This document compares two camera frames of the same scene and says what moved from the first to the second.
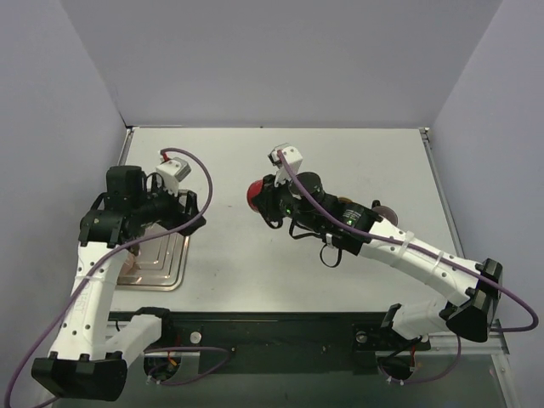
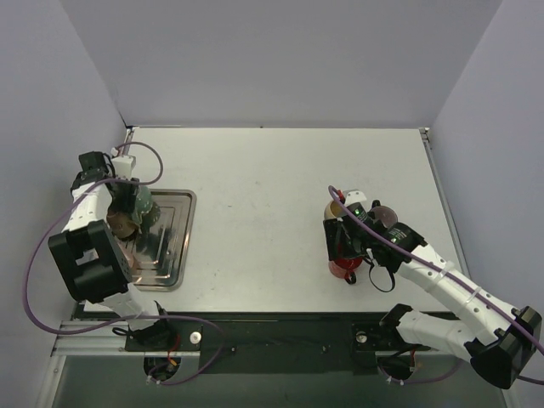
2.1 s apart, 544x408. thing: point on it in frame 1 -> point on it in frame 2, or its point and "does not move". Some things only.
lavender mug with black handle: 385,212 does not move
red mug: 253,189 -> 344,268
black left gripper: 182,208 -> 126,201
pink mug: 127,264 does not move
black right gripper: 268,201 -> 337,239
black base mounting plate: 282,342 does not move
